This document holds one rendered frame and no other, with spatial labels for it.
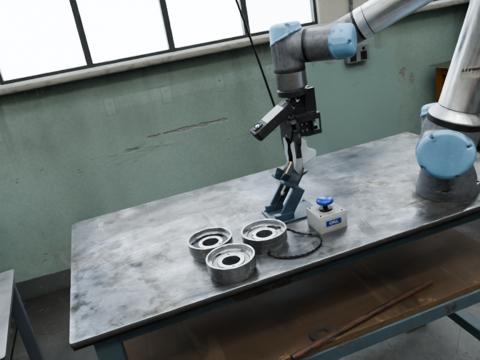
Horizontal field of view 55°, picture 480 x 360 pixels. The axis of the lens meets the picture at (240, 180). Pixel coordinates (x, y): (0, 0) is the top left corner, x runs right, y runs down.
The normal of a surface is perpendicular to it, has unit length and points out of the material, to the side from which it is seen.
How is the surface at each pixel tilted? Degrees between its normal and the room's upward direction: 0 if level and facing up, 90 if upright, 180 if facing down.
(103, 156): 90
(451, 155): 97
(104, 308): 0
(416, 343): 0
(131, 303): 0
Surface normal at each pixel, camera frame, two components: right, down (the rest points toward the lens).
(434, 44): 0.32, 0.29
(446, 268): -0.16, -0.92
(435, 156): -0.40, 0.50
